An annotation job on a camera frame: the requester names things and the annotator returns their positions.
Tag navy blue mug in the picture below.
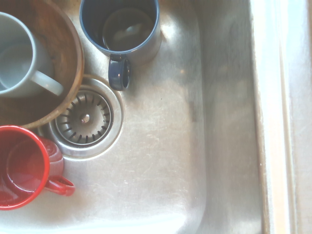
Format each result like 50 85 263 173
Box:
78 0 162 92

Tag brown wooden bowl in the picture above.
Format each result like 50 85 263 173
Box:
0 0 85 130

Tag red mug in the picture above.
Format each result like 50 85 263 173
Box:
0 125 76 211

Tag grey ceramic mug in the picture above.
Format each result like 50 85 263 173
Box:
0 11 64 98

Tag stainless steel double sink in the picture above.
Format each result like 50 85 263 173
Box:
0 0 312 234

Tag metal drain strainer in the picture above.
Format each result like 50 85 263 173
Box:
38 74 124 161

